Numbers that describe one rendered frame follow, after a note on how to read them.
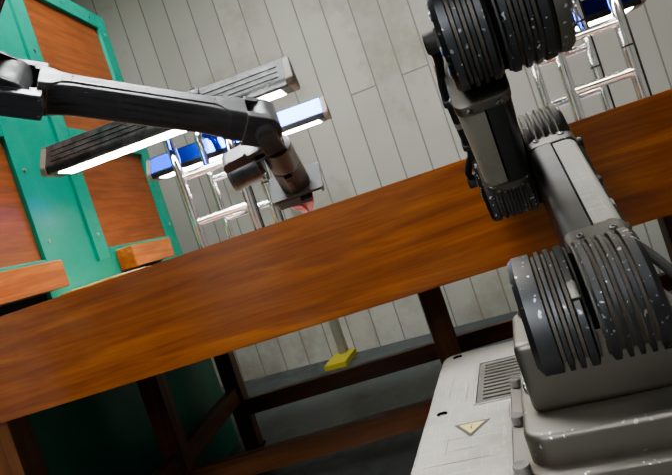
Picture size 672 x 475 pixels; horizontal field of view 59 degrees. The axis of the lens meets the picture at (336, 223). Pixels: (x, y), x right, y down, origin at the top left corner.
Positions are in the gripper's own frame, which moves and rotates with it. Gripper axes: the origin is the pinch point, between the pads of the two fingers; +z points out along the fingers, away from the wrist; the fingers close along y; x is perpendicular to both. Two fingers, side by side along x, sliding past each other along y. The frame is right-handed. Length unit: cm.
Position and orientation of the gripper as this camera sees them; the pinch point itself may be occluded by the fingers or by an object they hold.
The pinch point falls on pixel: (310, 210)
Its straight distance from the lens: 119.8
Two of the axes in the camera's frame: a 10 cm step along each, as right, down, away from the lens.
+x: 1.7, 7.7, -6.2
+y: -9.4, 3.1, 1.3
